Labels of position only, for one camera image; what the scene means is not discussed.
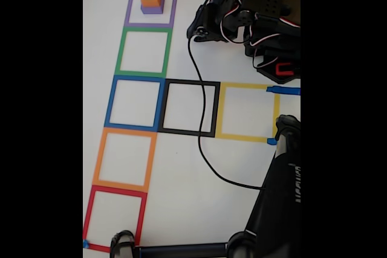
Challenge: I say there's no large purple cube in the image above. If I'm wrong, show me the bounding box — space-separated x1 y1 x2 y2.
140 0 166 15

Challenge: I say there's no red base clamp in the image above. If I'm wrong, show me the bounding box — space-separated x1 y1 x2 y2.
275 62 294 77

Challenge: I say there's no thin servo wire loop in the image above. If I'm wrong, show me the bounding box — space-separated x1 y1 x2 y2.
220 13 253 44

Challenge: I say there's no purple square frame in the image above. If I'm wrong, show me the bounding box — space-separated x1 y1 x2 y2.
123 0 179 29

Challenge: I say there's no yellow square frame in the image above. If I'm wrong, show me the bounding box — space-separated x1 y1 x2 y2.
215 82 281 143

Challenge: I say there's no black square frame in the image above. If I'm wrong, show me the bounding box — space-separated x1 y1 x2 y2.
157 79 221 138

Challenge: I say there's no green square frame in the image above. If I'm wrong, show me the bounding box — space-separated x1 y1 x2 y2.
114 27 172 78

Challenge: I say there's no black camera cable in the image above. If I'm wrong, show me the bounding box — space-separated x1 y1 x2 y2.
187 36 267 191

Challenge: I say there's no blue square frame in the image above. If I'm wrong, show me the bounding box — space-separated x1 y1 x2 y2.
104 75 166 132

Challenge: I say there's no orange square frame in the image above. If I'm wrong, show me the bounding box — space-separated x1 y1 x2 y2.
92 127 158 193

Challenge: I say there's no black camera tripod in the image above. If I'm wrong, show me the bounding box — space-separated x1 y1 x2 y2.
109 115 301 258

